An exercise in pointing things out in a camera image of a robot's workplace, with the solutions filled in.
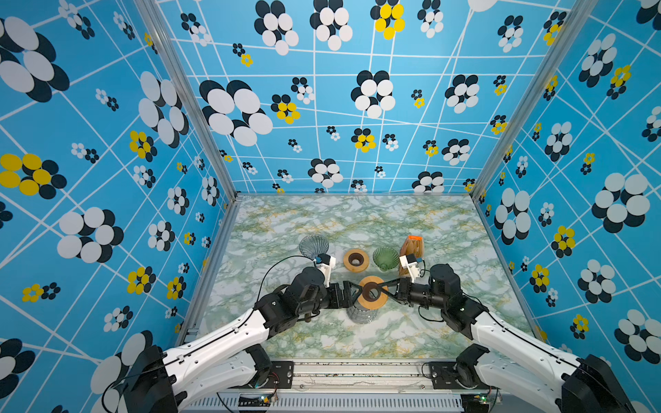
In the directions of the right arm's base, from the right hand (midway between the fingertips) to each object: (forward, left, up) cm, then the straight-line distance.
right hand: (380, 289), depth 75 cm
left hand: (-2, +7, +2) cm, 8 cm away
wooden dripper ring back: (+14, +6, -13) cm, 20 cm away
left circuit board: (-26, +34, -15) cm, 45 cm away
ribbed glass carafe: (-5, +6, -8) cm, 11 cm away
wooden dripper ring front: (-1, +2, -2) cm, 3 cm away
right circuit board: (-26, -25, -16) cm, 40 cm away
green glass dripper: (+18, -5, -12) cm, 22 cm away
